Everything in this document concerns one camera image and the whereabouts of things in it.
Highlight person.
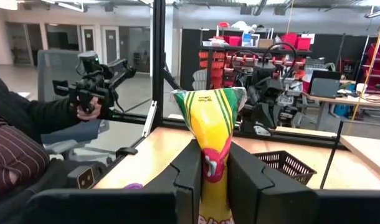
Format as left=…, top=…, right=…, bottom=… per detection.
left=0, top=73, right=103, bottom=200

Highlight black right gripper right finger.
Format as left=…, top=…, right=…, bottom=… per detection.
left=227, top=141, right=318, bottom=224

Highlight gray mesh office chair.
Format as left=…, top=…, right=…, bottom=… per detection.
left=37, top=49, right=112, bottom=162

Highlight black table-level camera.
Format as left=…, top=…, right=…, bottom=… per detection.
left=66, top=166, right=107, bottom=190

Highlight wooden shelf riser black legs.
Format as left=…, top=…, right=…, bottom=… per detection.
left=320, top=119, right=380, bottom=190

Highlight person's hand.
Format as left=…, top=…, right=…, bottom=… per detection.
left=76, top=96, right=103, bottom=121

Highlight black aluminium rig frame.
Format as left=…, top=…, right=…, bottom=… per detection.
left=93, top=0, right=349, bottom=190

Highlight silver aluminium bar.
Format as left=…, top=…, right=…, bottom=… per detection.
left=141, top=100, right=158, bottom=138

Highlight black table clamp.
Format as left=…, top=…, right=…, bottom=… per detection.
left=115, top=146, right=138, bottom=158

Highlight wooden background desk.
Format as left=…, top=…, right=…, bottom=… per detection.
left=302, top=90, right=380, bottom=131

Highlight black rack with red bins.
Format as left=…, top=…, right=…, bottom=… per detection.
left=180, top=21, right=314, bottom=91

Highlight black plastic basket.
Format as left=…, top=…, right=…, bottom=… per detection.
left=252, top=150, right=318, bottom=186

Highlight yellow hanging cable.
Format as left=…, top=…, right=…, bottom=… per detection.
left=351, top=4, right=380, bottom=121

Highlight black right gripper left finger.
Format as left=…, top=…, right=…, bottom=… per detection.
left=143, top=139, right=203, bottom=224

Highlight yellow crayon pack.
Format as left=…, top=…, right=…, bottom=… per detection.
left=170, top=88, right=247, bottom=224

